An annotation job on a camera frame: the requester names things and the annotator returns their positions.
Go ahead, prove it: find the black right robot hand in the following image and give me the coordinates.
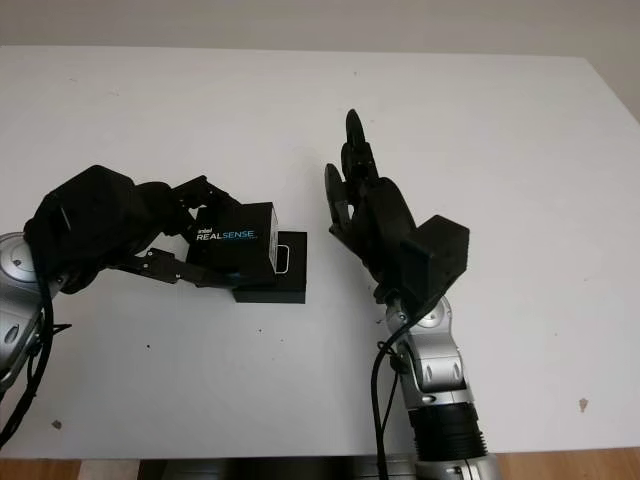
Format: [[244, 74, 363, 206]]
[[323, 108, 419, 306]]

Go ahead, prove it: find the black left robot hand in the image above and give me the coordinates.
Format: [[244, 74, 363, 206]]
[[59, 174, 246, 296]]

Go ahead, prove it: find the black RealSense box lid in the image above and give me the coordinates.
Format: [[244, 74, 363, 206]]
[[185, 201, 282, 287]]

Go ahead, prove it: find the black box base foam insert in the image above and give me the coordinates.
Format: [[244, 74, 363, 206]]
[[232, 230, 309, 305]]

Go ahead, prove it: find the dark robot torso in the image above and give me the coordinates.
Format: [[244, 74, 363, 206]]
[[138, 442, 416, 480]]

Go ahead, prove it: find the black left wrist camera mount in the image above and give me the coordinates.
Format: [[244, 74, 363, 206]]
[[24, 164, 139, 296]]

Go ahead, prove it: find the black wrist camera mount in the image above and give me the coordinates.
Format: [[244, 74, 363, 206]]
[[24, 164, 139, 296], [399, 214, 471, 316]]

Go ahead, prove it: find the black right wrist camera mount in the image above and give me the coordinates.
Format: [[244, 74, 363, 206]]
[[399, 214, 471, 316]]

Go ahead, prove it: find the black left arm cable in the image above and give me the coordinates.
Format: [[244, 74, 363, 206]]
[[0, 279, 71, 451]]

